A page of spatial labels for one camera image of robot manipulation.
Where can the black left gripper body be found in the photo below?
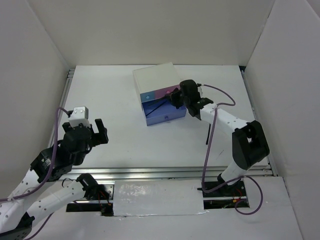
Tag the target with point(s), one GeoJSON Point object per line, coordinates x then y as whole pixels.
{"type": "Point", "coordinates": [81, 159]}

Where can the white glossy cover sheet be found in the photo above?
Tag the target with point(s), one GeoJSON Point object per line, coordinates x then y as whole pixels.
{"type": "Point", "coordinates": [157, 198]}

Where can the aluminium front rail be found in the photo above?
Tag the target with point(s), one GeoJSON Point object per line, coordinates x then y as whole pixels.
{"type": "Point", "coordinates": [161, 173]}

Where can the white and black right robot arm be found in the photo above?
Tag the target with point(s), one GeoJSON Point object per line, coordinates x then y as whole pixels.
{"type": "Point", "coordinates": [248, 141]}

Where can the aluminium rail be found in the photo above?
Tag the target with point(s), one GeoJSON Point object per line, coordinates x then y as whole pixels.
{"type": "Point", "coordinates": [269, 158]}
{"type": "Point", "coordinates": [161, 173]}
{"type": "Point", "coordinates": [62, 103]}

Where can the thin black eyeliner brush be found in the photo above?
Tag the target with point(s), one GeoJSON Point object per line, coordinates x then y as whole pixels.
{"type": "Point", "coordinates": [155, 108]}

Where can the purple-blue bottom drawer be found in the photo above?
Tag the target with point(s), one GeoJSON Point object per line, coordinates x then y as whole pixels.
{"type": "Point", "coordinates": [165, 113]}

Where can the black fluffy makeup brush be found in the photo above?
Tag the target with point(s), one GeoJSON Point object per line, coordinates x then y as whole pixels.
{"type": "Point", "coordinates": [164, 98]}

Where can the light blue small drawer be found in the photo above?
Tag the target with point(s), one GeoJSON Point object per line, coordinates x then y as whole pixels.
{"type": "Point", "coordinates": [147, 96]}

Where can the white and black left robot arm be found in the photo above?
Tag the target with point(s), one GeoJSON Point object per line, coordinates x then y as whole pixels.
{"type": "Point", "coordinates": [24, 208]}

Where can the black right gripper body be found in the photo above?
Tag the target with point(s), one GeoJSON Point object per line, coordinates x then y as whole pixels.
{"type": "Point", "coordinates": [186, 101]}

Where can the white mini drawer cabinet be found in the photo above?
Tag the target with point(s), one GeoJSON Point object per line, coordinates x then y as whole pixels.
{"type": "Point", "coordinates": [155, 77]}

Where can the pink drawer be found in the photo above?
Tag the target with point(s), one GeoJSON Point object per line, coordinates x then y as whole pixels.
{"type": "Point", "coordinates": [159, 93]}

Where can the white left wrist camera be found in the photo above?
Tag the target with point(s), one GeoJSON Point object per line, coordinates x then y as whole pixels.
{"type": "Point", "coordinates": [79, 115]}

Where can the aluminium left side rail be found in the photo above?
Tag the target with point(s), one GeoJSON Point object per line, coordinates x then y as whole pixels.
{"type": "Point", "coordinates": [62, 103]}

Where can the aluminium right side rail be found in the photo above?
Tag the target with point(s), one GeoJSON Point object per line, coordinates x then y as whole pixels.
{"type": "Point", "coordinates": [269, 158]}

